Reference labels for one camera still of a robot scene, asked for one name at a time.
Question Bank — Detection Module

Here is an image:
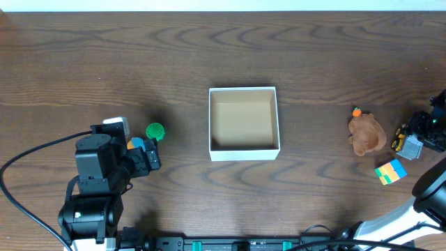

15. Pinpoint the yellow grey toy truck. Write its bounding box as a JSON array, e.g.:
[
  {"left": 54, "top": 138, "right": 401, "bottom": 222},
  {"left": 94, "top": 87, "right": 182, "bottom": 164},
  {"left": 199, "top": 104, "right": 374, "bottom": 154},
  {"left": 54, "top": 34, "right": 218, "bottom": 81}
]
[{"left": 390, "top": 124, "right": 423, "bottom": 160}]

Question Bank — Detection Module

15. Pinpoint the brown plush bear toy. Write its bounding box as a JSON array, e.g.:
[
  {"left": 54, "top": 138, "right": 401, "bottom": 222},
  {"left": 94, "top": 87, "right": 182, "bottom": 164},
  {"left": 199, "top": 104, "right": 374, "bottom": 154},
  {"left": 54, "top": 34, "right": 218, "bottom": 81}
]
[{"left": 348, "top": 107, "right": 387, "bottom": 156}]

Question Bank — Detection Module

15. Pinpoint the colourful two-by-two puzzle cube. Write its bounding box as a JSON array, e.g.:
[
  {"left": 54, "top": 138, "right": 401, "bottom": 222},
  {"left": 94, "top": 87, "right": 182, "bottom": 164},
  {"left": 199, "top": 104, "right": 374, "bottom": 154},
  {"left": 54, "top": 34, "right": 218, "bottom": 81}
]
[{"left": 375, "top": 159, "right": 407, "bottom": 185}]

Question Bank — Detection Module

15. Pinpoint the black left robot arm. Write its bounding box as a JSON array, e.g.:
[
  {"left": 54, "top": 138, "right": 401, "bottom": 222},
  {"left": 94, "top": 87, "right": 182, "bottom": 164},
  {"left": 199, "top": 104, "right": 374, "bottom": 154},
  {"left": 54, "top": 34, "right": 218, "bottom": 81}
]
[{"left": 59, "top": 123, "right": 161, "bottom": 244}]

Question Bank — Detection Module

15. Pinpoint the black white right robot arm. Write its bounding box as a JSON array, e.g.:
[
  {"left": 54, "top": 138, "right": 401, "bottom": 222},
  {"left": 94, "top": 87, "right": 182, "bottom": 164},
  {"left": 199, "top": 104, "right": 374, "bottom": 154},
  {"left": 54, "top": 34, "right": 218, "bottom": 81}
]
[{"left": 337, "top": 92, "right": 445, "bottom": 250}]

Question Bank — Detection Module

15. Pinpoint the orange duck toy blue cap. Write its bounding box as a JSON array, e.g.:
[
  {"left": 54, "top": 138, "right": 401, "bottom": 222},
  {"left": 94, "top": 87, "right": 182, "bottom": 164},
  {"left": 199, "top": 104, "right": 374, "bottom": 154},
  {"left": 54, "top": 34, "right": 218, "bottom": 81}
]
[{"left": 127, "top": 137, "right": 146, "bottom": 151}]

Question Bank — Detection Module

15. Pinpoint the green ribbed round toy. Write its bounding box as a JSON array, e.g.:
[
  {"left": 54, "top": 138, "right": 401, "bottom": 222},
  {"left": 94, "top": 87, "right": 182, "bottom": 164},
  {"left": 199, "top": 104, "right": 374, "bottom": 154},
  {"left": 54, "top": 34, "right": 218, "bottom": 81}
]
[{"left": 146, "top": 123, "right": 165, "bottom": 142}]

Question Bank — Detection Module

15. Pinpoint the white cardboard box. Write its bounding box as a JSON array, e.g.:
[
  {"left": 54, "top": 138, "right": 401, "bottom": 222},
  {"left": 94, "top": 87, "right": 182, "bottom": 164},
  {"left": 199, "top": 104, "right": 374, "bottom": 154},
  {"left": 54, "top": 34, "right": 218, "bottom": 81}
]
[{"left": 208, "top": 86, "right": 281, "bottom": 162}]

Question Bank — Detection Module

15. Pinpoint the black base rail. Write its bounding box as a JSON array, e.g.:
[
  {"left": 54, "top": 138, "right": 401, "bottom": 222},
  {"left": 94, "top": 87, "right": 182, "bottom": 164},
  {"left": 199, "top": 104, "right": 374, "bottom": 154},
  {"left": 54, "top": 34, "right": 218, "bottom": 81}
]
[{"left": 115, "top": 227, "right": 333, "bottom": 251}]

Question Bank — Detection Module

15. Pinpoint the black left cable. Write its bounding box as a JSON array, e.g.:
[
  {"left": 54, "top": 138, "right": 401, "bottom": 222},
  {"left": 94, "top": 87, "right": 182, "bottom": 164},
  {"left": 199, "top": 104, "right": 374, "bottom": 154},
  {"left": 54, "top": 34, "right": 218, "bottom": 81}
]
[{"left": 0, "top": 130, "right": 92, "bottom": 251}]

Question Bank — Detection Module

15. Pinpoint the black cable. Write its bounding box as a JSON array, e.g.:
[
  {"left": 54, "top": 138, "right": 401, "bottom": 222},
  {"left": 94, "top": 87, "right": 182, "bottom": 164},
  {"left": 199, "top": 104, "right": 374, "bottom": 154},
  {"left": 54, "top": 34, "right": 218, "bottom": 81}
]
[
  {"left": 285, "top": 225, "right": 433, "bottom": 251},
  {"left": 0, "top": 130, "right": 92, "bottom": 251}
]

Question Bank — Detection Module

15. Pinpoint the black right cable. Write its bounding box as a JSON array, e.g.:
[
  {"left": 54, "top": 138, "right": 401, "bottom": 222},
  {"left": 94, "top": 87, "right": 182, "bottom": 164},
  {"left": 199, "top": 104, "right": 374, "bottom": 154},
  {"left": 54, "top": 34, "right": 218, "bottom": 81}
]
[{"left": 285, "top": 225, "right": 433, "bottom": 251}]

